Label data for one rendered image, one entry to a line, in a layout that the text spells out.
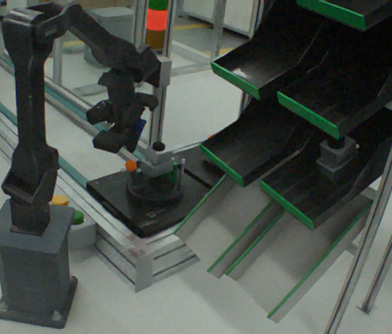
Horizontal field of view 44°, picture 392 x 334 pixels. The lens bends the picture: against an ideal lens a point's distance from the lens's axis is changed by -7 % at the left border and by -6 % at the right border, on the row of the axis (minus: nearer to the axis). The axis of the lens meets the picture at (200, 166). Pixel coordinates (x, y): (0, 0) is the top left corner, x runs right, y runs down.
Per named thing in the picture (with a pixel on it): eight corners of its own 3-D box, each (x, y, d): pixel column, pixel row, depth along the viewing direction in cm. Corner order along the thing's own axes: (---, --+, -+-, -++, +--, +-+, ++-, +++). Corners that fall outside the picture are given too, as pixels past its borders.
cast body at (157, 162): (151, 178, 117) (153, 151, 113) (140, 170, 120) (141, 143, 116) (179, 168, 122) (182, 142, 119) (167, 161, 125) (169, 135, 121)
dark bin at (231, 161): (243, 188, 87) (234, 157, 82) (201, 153, 96) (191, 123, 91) (356, 108, 94) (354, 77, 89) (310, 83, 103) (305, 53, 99)
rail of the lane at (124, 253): (135, 293, 107) (137, 255, 101) (-20, 133, 160) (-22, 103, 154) (155, 284, 110) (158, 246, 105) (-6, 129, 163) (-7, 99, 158)
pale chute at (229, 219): (219, 279, 95) (207, 272, 92) (183, 241, 105) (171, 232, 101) (318, 170, 96) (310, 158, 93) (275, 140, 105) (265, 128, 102)
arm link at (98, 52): (34, 38, 71) (66, -23, 71) (-1, 29, 74) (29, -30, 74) (122, 99, 97) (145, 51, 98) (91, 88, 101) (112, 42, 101)
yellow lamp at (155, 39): (152, 50, 124) (154, 31, 122) (140, 44, 127) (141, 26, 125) (168, 48, 128) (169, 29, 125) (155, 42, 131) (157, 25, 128)
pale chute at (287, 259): (277, 324, 86) (267, 318, 83) (234, 281, 96) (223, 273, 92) (382, 207, 87) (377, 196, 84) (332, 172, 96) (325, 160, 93)
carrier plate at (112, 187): (145, 240, 109) (145, 232, 108) (86, 188, 123) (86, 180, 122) (223, 206, 124) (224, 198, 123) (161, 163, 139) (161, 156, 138)
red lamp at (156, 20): (154, 31, 122) (156, 12, 119) (141, 26, 125) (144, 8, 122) (169, 29, 125) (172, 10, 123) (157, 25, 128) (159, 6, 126)
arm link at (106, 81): (113, 79, 95) (141, 57, 101) (91, 74, 97) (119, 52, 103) (118, 109, 99) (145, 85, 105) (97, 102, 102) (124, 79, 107)
